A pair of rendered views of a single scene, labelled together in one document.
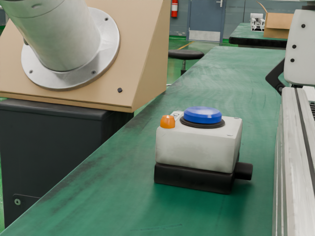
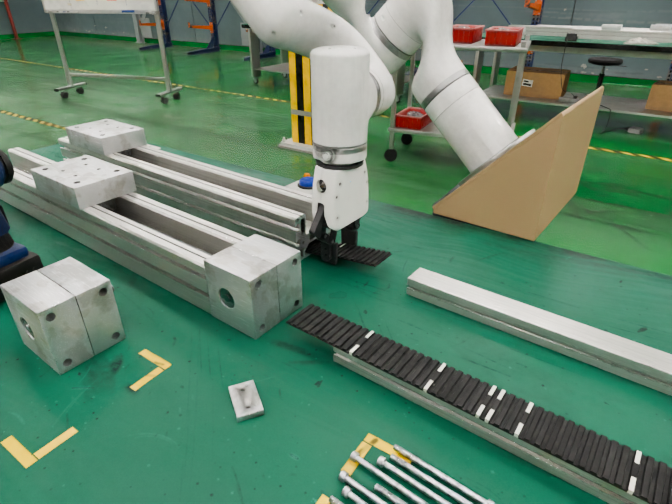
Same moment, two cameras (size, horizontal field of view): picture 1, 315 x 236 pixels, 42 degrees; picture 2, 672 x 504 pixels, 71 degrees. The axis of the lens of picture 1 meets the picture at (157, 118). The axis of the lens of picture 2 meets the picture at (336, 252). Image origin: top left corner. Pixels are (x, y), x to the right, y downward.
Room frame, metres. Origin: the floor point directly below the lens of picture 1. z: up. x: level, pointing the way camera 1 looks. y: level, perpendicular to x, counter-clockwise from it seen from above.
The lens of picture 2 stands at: (0.81, -0.88, 1.20)
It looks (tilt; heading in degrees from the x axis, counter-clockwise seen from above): 29 degrees down; 112
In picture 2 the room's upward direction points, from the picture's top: straight up
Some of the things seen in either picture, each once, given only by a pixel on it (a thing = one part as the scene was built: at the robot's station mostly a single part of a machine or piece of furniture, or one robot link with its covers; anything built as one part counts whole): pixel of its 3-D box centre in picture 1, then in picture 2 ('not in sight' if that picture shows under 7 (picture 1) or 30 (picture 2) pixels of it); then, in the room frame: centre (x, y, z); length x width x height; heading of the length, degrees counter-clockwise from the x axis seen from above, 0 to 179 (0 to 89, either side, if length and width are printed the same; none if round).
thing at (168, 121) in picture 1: (168, 120); not in sight; (0.40, -0.01, 0.85); 0.01 x 0.01 x 0.01
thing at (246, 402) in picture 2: not in sight; (245, 400); (0.57, -0.56, 0.78); 0.05 x 0.03 x 0.01; 134
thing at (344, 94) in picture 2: not in sight; (341, 95); (0.56, -0.21, 1.06); 0.09 x 0.08 x 0.13; 74
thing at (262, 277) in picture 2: not in sight; (261, 280); (0.50, -0.39, 0.83); 0.12 x 0.09 x 0.10; 75
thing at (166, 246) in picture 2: not in sight; (92, 210); (0.07, -0.28, 0.82); 0.80 x 0.10 x 0.09; 165
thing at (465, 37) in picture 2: not in sight; (451, 93); (0.27, 2.89, 0.50); 1.03 x 0.55 x 1.01; 179
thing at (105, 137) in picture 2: not in sight; (107, 141); (-0.12, -0.03, 0.87); 0.16 x 0.11 x 0.07; 165
